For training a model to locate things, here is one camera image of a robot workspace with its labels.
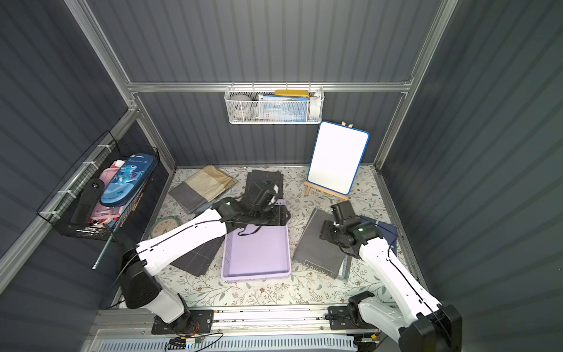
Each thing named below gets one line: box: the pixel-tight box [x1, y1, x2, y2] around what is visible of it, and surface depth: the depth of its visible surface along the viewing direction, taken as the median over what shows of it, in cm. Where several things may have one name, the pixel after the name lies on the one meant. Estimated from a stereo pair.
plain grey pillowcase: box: [292, 208, 347, 280], surface depth 89 cm
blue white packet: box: [257, 94, 311, 123], surface depth 88 cm
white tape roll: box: [229, 93, 253, 121], surface depth 90 cm
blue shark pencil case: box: [100, 153, 158, 207], surface depth 69 cm
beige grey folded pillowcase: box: [168, 165, 239, 215], surface depth 111 cm
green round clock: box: [149, 215, 182, 238], surface depth 96 cm
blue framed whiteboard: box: [307, 120, 371, 196], surface depth 91 cm
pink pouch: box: [89, 159, 126, 224], surface depth 68 cm
